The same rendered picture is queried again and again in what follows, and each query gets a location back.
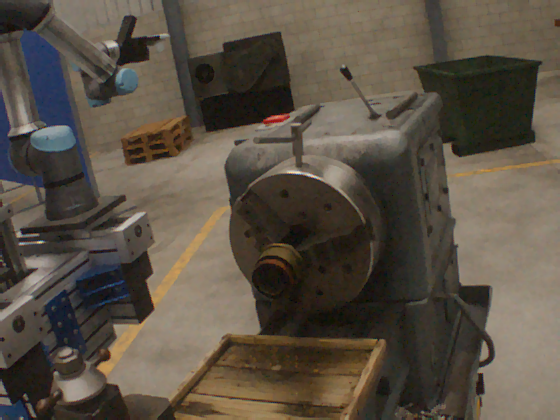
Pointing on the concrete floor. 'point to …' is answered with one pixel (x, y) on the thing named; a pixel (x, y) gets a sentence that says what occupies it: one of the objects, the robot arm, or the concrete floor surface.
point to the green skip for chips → (483, 101)
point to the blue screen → (42, 70)
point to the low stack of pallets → (156, 140)
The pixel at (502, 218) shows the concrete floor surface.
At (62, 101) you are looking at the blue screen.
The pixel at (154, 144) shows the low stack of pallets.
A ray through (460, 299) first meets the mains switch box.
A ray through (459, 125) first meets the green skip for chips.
